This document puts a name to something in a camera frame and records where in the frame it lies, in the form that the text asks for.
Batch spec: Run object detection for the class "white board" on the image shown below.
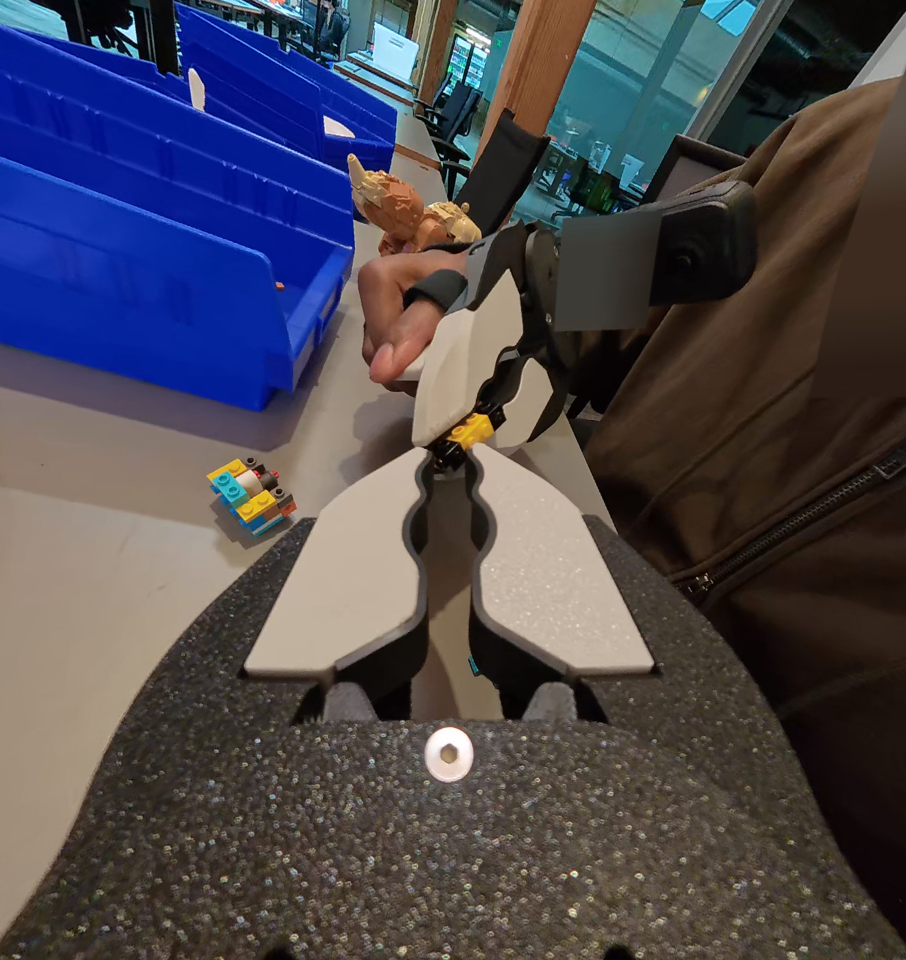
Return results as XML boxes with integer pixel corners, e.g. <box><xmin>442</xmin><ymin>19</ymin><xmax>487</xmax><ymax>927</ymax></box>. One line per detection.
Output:
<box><xmin>372</xmin><ymin>21</ymin><xmax>421</xmax><ymax>74</ymax></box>

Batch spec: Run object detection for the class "yellow and black brick assembly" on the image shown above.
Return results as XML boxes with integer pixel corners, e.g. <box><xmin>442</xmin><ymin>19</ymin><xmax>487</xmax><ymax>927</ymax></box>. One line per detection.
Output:
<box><xmin>429</xmin><ymin>405</ymin><xmax>509</xmax><ymax>475</ymax></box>

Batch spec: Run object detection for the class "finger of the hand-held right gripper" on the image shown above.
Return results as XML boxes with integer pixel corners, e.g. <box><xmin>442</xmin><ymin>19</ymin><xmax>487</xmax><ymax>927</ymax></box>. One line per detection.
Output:
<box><xmin>410</xmin><ymin>267</ymin><xmax>527</xmax><ymax>449</ymax></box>
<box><xmin>490</xmin><ymin>352</ymin><xmax>570</xmax><ymax>455</ymax></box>

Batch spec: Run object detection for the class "tan and brown brick dinosaur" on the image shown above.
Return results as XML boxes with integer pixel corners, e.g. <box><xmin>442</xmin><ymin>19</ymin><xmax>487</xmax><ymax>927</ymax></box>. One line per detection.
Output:
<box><xmin>348</xmin><ymin>152</ymin><xmax>484</xmax><ymax>256</ymax></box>

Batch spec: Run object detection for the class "multicoloured brick model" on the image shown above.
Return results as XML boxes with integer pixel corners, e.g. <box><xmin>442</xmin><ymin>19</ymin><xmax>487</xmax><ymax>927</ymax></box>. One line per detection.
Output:
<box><xmin>207</xmin><ymin>456</ymin><xmax>298</xmax><ymax>538</ymax></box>

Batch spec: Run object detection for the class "wooden column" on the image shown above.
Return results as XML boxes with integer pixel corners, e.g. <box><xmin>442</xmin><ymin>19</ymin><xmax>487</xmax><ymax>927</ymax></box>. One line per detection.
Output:
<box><xmin>471</xmin><ymin>0</ymin><xmax>598</xmax><ymax>162</ymax></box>

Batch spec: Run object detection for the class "person in brown jacket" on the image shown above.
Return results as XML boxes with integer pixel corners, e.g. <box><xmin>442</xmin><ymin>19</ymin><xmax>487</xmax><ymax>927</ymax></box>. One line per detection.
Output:
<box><xmin>573</xmin><ymin>75</ymin><xmax>906</xmax><ymax>960</ymax></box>

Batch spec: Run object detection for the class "blue storage bin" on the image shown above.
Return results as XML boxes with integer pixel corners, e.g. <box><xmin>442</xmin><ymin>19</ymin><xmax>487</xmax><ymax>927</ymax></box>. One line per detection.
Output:
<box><xmin>0</xmin><ymin>146</ymin><xmax>356</xmax><ymax>412</ymax></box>
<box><xmin>174</xmin><ymin>2</ymin><xmax>400</xmax><ymax>174</ymax></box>
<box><xmin>0</xmin><ymin>18</ymin><xmax>358</xmax><ymax>252</ymax></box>

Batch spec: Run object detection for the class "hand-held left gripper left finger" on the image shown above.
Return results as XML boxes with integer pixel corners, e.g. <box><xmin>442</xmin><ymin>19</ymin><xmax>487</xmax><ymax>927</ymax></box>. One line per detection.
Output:
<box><xmin>243</xmin><ymin>447</ymin><xmax>433</xmax><ymax>699</ymax></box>

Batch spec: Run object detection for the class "person's right forearm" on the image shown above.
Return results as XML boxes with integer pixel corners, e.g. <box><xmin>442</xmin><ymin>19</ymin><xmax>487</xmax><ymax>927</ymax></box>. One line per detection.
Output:
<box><xmin>573</xmin><ymin>75</ymin><xmax>904</xmax><ymax>451</ymax></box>

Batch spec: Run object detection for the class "person's right hand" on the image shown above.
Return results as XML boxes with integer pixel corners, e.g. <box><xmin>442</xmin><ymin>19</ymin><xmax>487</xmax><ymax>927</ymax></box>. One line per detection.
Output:
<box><xmin>357</xmin><ymin>251</ymin><xmax>470</xmax><ymax>400</ymax></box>

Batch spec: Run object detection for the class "black office chair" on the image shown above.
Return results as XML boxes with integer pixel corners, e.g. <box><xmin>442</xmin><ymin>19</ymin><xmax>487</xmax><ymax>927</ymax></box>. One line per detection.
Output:
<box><xmin>453</xmin><ymin>108</ymin><xmax>553</xmax><ymax>235</ymax></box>
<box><xmin>415</xmin><ymin>78</ymin><xmax>484</xmax><ymax>162</ymax></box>

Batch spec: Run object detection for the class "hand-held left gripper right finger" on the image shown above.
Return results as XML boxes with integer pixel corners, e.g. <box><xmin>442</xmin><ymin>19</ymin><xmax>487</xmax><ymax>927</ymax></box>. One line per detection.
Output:
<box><xmin>468</xmin><ymin>442</ymin><xmax>656</xmax><ymax>699</ymax></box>

